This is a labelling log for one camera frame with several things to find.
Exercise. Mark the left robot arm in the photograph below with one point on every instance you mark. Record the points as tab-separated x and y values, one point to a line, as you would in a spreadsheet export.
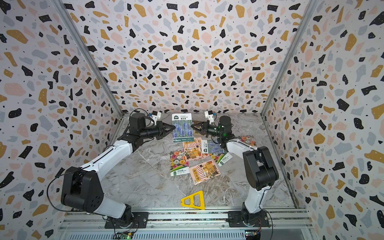
82	189

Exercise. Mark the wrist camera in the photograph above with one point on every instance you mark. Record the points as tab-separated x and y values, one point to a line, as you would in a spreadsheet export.
210	116
156	115

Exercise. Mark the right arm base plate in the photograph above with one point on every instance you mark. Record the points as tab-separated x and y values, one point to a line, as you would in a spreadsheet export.
237	219

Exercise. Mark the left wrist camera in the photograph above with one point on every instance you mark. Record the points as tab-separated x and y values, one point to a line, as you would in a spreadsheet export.
156	115

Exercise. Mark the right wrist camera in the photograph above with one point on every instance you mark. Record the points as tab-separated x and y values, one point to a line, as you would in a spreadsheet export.
210	116

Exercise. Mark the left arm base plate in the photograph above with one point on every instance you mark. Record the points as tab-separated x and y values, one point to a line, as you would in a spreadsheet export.
135	220

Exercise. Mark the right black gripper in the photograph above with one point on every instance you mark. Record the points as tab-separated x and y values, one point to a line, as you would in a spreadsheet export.
205	130

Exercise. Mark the colourful flower seed packet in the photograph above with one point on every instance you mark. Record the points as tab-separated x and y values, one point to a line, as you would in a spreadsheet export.
221	158
249	140
179	164

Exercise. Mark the lavender seed packet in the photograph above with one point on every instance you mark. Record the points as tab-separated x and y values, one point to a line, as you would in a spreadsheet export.
211	147
183	131

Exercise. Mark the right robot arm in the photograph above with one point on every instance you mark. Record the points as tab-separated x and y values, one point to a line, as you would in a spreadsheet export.
260	170

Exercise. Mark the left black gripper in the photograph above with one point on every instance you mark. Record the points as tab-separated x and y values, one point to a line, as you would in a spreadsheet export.
163	133

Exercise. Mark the yellow triangular plastic tool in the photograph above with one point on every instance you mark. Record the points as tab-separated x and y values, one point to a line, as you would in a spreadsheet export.
194	201

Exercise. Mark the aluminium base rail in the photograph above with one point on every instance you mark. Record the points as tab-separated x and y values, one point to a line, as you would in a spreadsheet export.
184	224

